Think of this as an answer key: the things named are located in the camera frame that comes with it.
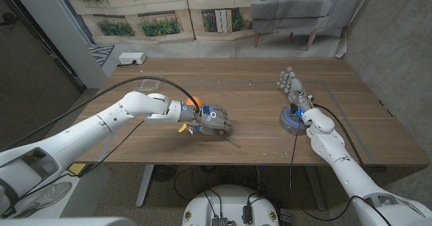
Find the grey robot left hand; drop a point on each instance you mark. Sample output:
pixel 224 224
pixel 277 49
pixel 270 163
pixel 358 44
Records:
pixel 212 118

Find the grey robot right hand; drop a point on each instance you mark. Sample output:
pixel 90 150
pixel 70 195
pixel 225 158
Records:
pixel 294 86

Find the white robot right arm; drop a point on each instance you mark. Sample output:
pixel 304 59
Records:
pixel 341 158

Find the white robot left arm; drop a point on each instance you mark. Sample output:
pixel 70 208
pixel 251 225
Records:
pixel 101 128

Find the clear plastic clamshell container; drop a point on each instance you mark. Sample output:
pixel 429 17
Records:
pixel 148 84

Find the orange fruit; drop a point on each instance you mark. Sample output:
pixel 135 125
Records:
pixel 195 101

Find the grey blue tape roll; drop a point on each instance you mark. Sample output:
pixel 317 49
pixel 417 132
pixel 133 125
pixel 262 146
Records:
pixel 287 124

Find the printed patio backdrop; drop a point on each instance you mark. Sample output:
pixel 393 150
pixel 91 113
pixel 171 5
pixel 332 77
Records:
pixel 219 47

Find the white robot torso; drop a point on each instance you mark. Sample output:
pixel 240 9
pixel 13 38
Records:
pixel 229 202

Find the grey table leg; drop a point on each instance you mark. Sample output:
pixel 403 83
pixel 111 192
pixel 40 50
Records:
pixel 145 185
pixel 315 189

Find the white power strip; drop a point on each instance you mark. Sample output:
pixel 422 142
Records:
pixel 131 57

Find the black adapter on torso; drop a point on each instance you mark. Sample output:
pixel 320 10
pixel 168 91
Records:
pixel 247 214

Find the grey sneaker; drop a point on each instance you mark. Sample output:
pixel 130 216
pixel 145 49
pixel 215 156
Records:
pixel 47 195

